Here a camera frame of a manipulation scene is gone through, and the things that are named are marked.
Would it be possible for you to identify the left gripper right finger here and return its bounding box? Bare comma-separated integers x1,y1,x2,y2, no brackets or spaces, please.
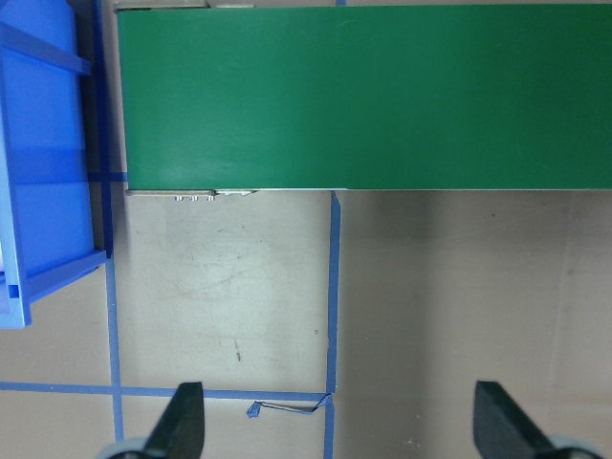
472,381,557,459

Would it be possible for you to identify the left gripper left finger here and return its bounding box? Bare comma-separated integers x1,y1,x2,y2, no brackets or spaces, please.
142,382,205,454

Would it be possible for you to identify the blue bin with buttons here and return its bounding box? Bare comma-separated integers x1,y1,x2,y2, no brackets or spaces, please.
1,1,105,329

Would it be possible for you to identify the green conveyor belt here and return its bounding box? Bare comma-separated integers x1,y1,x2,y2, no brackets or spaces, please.
117,4,611,191

